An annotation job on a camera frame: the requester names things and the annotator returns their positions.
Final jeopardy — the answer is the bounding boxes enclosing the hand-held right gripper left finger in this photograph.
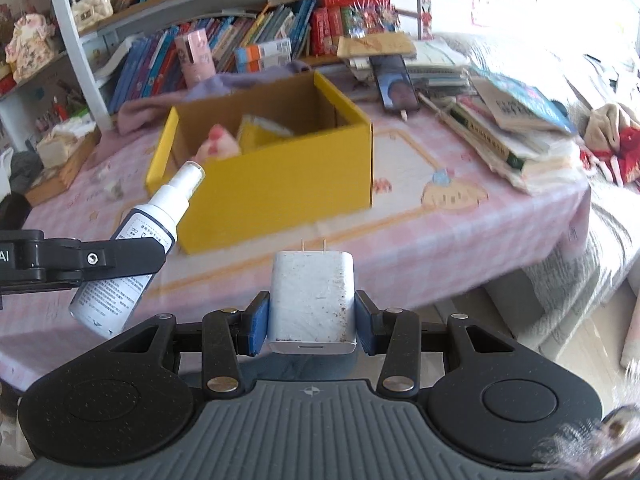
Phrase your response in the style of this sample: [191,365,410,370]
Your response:
[105,290,273,395]

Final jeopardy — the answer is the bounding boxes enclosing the row of thin blue books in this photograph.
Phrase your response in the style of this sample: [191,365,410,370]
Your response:
[107,0,318,113]

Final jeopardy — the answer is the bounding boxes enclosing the yellow cardboard box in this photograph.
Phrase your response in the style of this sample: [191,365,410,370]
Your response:
[145,70,375,256]

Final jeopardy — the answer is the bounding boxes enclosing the pink plush paw toy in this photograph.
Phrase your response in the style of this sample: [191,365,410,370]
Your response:
[194,124,243,166]

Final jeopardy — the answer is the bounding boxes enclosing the white spray bottle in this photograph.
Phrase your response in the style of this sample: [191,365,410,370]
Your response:
[68,161,207,338]

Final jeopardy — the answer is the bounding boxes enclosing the grey cloth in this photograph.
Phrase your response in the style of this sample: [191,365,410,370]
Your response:
[9,151,47,195]

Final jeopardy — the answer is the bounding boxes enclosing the pink printed cylinder case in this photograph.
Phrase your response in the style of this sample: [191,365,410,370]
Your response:
[174,29,218,88]

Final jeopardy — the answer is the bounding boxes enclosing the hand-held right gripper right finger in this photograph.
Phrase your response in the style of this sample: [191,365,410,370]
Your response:
[354,290,523,397]

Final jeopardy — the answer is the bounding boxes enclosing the boxed colourful book set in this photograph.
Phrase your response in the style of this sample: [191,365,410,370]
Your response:
[309,4,402,57]

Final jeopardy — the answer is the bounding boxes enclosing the pink checked tablecloth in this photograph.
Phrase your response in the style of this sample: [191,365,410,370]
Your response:
[0,55,593,391]

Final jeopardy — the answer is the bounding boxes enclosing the stack of papers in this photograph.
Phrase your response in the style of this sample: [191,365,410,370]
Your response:
[347,40,473,93]

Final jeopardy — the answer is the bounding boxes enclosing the red beige plush toy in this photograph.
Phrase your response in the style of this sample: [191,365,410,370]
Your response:
[579,101,640,187]

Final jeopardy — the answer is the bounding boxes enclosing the beige pen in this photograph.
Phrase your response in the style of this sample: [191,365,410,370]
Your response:
[417,91,453,123]

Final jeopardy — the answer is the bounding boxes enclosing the yellow white booklet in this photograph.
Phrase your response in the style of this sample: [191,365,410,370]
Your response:
[236,114,296,155]

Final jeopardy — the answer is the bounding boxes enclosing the black smartphone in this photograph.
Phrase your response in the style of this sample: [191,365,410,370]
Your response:
[369,54,421,112]

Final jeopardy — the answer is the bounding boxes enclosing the white tissue pack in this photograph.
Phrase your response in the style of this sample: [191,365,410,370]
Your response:
[36,116,97,170]

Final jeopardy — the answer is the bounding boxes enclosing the blue cover book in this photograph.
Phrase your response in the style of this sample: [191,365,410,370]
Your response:
[470,66,578,136]

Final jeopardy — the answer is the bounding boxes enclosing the stack of books and magazines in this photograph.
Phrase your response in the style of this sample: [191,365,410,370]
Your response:
[447,95,591,197]

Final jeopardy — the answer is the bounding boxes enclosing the white wall charger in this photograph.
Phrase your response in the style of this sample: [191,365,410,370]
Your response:
[267,239,358,357]

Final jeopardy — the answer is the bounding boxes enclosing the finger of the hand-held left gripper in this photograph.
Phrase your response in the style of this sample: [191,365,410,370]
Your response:
[40,234,167,292]

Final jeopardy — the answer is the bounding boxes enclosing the wooden tissue box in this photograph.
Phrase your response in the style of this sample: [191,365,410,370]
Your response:
[24,127,103,207]

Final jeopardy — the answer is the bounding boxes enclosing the white bookshelf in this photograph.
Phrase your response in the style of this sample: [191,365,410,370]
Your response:
[0,0,433,133]

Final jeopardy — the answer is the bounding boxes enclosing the orange white carton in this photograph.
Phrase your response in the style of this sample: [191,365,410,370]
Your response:
[237,55,292,74]
[235,38,292,61]

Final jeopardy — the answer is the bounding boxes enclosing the white pearl handbag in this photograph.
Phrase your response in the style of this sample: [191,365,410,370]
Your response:
[69,0,115,32]

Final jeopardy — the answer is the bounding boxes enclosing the floral fabric bag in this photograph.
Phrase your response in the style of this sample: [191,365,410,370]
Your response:
[4,14,57,82]

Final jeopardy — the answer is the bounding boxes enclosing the red figure decoration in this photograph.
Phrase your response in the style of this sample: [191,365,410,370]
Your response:
[419,0,435,41]

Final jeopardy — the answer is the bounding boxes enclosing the purple pink cloth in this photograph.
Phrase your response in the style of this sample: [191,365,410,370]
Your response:
[116,60,313,135]

